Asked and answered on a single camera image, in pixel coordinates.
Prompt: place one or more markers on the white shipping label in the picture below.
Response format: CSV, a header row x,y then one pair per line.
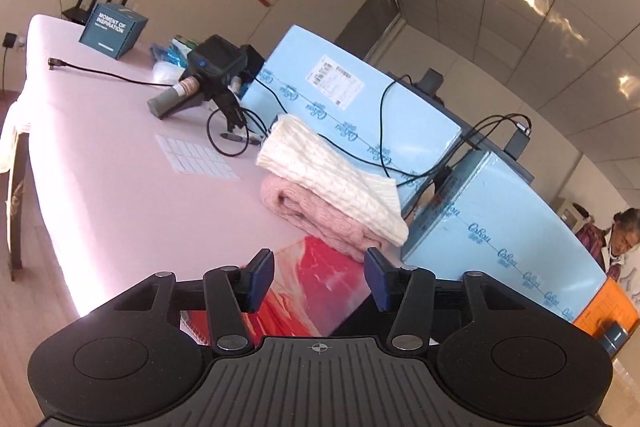
x,y
335,81

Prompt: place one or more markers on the plain blue box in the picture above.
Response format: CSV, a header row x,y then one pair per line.
x,y
525,227

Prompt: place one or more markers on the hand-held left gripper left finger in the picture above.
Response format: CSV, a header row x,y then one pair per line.
x,y
260,278

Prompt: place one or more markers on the white sticker sheet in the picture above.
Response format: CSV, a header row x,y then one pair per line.
x,y
195,157

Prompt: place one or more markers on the white knit sweater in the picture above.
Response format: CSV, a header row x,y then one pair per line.
x,y
325,167

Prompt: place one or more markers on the black pen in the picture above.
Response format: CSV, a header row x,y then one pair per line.
x,y
240,138

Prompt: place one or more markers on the dark door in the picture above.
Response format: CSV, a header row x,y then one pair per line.
x,y
375,17

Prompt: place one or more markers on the blue plastic bag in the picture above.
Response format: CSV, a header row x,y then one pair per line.
x,y
172,54

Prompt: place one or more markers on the hanging white cloth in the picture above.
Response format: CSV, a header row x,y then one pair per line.
x,y
10,142

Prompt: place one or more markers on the orange box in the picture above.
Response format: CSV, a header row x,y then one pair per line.
x,y
597,307

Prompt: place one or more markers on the wall outlet with plug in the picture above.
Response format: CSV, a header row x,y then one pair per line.
x,y
9,41

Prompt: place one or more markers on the teal printed box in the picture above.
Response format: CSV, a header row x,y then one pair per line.
x,y
112,29

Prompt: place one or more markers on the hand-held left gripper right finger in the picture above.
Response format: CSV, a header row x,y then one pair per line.
x,y
377,278

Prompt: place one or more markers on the blue box with shipping label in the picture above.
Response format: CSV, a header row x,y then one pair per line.
x,y
290,52

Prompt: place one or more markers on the red printed poster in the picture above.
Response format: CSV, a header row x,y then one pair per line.
x,y
310,287

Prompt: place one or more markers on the grey power adapter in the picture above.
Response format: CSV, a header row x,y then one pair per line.
x,y
431,82

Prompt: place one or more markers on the white plastic bag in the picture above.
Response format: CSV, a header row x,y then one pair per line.
x,y
165,73

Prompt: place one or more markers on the pink knit sweater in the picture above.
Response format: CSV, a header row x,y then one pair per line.
x,y
300,207

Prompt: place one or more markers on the black power adapter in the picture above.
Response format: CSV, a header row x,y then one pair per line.
x,y
517,140

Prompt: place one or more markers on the wooden table leg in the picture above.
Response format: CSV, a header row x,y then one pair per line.
x,y
15,227

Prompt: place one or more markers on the black router with antennas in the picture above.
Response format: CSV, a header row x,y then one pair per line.
x,y
75,13

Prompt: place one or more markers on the idle black gripper device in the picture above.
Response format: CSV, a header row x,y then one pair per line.
x,y
215,62

